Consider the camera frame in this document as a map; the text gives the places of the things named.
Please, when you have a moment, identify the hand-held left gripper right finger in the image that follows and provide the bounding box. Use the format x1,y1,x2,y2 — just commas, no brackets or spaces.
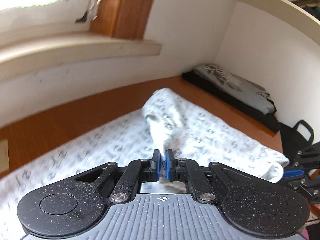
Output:
165,149,250,203

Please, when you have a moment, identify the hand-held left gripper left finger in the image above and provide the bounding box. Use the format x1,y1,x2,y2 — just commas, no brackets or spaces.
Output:
75,149,162,203

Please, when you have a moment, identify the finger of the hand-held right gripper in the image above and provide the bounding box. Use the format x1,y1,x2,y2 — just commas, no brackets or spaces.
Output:
282,169,307,184
293,141,320,168

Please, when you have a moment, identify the white patterned pajama shirt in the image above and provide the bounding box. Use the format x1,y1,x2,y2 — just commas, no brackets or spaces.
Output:
0,88,290,235

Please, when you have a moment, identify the black laptop bag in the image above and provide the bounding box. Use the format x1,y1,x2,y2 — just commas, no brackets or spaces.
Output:
279,119,315,160

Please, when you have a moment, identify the black folded garment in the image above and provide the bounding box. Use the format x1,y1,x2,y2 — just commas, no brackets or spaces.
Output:
182,71,280,133

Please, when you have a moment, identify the grey printed sweatshirt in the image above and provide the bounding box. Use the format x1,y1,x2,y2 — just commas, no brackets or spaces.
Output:
194,64,273,114

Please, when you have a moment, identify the beige window sill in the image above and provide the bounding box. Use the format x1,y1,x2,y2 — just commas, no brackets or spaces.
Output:
0,34,162,80

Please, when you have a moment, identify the beige socket plate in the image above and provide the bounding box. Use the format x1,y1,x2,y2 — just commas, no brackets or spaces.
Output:
0,140,10,173

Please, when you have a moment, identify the white wall shelf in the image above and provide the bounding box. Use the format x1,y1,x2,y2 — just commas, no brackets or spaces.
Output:
229,0,320,45

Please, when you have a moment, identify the wooden window frame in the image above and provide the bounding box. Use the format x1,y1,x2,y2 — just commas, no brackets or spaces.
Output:
90,0,160,40

